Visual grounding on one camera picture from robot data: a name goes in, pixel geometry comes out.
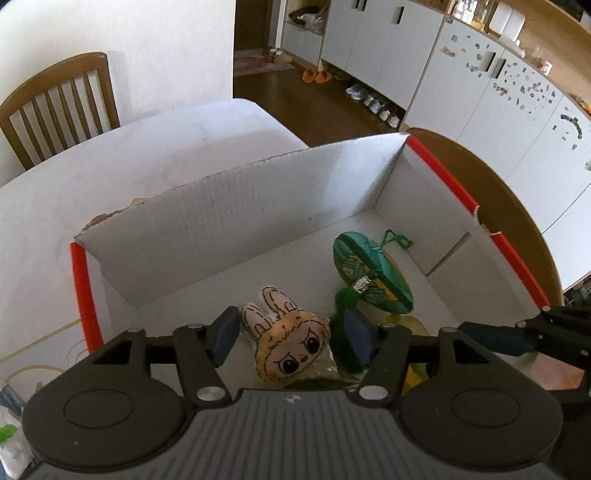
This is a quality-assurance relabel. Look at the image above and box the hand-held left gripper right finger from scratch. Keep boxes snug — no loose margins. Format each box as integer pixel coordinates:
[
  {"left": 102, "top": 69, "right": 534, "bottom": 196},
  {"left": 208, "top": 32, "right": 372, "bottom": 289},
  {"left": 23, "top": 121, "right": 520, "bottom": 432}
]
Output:
[{"left": 342, "top": 308, "right": 513, "bottom": 402}]

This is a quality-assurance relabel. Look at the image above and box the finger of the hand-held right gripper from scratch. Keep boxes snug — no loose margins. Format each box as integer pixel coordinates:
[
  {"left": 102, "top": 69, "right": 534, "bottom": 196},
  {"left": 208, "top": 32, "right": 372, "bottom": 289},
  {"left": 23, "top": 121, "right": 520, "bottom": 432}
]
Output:
[{"left": 458, "top": 305, "right": 591, "bottom": 365}]

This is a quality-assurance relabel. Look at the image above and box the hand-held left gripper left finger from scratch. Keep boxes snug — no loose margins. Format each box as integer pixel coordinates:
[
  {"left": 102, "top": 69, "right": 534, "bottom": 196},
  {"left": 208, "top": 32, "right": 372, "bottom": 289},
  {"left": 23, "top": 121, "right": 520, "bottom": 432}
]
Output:
[{"left": 69, "top": 305, "right": 241, "bottom": 408}]

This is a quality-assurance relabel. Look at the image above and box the bunny plush keychain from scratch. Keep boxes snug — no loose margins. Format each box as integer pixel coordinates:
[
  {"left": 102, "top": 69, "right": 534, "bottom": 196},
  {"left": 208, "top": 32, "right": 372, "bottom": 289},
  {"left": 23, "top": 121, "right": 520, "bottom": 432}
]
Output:
[{"left": 239, "top": 286, "right": 332, "bottom": 384}]

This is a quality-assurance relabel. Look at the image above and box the green embroidered tassel sachet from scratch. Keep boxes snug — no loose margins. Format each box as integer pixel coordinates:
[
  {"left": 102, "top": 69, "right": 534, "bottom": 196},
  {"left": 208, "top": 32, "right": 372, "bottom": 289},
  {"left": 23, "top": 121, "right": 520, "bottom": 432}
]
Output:
[{"left": 330, "top": 229, "right": 415, "bottom": 370}]

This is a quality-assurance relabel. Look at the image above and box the red cardboard box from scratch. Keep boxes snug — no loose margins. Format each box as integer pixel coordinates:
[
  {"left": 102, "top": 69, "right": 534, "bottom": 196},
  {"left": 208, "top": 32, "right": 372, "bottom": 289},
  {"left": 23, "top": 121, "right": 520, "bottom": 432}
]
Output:
[{"left": 69, "top": 131, "right": 552, "bottom": 398}]

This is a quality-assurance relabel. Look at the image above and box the white wet wipes packet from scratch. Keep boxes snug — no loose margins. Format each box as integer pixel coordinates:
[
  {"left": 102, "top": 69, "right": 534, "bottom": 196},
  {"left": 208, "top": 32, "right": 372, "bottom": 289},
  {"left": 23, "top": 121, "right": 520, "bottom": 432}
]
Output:
[{"left": 0, "top": 369, "right": 35, "bottom": 478}]

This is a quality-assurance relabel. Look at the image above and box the wooden slat-back chair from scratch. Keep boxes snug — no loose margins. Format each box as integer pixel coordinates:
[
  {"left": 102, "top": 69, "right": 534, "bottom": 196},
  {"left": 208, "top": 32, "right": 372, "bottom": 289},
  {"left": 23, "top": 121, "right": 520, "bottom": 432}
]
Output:
[
  {"left": 0, "top": 52, "right": 122, "bottom": 171},
  {"left": 406, "top": 128, "right": 566, "bottom": 308}
]

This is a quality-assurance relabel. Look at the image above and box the white stickered cabinet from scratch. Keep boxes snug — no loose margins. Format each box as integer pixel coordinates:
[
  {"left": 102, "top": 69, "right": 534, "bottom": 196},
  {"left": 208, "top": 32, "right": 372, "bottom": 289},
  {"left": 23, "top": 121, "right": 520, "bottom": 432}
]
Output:
[{"left": 399, "top": 18, "right": 591, "bottom": 289}]

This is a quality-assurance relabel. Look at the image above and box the row of white sneakers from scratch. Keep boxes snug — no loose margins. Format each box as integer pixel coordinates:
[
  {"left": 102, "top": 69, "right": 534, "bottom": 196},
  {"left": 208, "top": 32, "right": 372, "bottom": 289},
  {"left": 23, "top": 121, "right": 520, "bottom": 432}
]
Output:
[{"left": 345, "top": 83, "right": 402, "bottom": 129}]

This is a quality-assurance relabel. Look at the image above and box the patterned door mat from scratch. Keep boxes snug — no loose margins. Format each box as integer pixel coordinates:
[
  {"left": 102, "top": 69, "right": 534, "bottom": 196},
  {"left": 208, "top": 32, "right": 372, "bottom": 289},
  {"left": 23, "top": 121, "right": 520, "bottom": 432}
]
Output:
[{"left": 233, "top": 50, "right": 296, "bottom": 77}]

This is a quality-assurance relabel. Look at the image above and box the grey door cabinet unit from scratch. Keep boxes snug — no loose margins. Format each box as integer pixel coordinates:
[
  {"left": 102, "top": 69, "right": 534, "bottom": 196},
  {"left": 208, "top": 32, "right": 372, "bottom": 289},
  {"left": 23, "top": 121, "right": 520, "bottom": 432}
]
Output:
[{"left": 281, "top": 0, "right": 446, "bottom": 123}]

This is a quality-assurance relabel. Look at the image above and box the clear bag on shoe shelf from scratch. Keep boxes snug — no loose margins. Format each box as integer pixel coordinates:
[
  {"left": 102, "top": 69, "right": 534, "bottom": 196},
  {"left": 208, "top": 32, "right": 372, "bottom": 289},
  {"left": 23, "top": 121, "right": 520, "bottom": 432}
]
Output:
[{"left": 288, "top": 9, "right": 326, "bottom": 33}]

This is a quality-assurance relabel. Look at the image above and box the white storage container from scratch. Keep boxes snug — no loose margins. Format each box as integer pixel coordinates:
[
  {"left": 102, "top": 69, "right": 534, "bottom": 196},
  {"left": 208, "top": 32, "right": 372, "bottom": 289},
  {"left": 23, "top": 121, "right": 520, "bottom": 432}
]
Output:
[{"left": 488, "top": 2, "right": 527, "bottom": 40}]

